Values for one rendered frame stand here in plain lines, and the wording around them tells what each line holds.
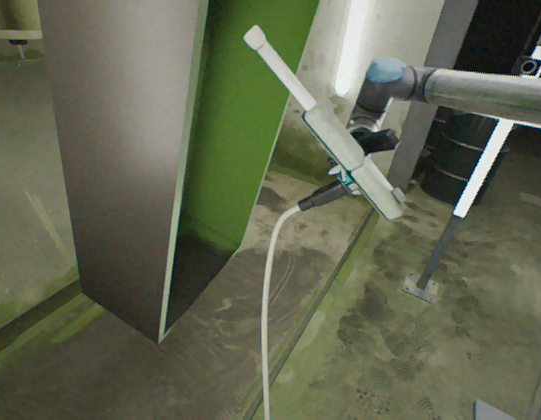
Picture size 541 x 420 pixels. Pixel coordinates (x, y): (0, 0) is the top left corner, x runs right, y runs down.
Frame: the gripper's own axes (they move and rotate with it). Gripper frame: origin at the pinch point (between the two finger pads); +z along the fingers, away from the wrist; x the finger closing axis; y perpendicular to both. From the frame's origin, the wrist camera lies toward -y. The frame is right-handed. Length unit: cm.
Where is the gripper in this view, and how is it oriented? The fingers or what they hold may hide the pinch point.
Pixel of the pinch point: (353, 182)
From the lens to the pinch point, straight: 71.9
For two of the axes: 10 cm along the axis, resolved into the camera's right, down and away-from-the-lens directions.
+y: -6.9, 3.3, 6.4
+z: -3.4, 6.3, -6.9
